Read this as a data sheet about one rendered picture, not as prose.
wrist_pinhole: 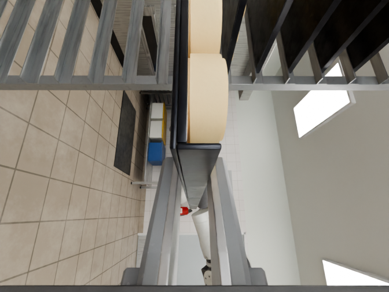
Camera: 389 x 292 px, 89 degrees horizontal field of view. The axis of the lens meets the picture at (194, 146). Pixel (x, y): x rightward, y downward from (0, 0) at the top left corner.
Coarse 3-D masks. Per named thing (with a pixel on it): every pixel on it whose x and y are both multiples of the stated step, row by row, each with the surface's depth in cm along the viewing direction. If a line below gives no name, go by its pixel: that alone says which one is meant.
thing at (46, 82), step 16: (16, 80) 56; (48, 80) 56; (80, 80) 56; (112, 80) 56; (144, 80) 56; (240, 80) 56; (272, 80) 57; (304, 80) 57; (336, 80) 57; (368, 80) 57
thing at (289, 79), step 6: (282, 42) 58; (282, 48) 57; (282, 54) 57; (282, 60) 57; (282, 66) 57; (282, 72) 57; (288, 72) 54; (288, 78) 54; (294, 78) 56; (288, 84) 56; (294, 84) 56
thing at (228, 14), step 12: (228, 0) 46; (240, 0) 36; (228, 12) 46; (240, 12) 38; (228, 24) 46; (240, 24) 40; (228, 36) 46; (228, 48) 46; (228, 60) 50; (228, 72) 54
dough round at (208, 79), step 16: (192, 64) 9; (208, 64) 9; (224, 64) 10; (192, 80) 9; (208, 80) 9; (224, 80) 9; (192, 96) 9; (208, 96) 9; (224, 96) 9; (192, 112) 9; (208, 112) 9; (224, 112) 9; (192, 128) 10; (208, 128) 10; (224, 128) 10
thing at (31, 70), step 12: (48, 0) 63; (60, 0) 66; (48, 12) 63; (48, 24) 62; (36, 36) 58; (48, 36) 60; (36, 48) 58; (48, 48) 59; (36, 60) 57; (24, 72) 54; (36, 72) 56
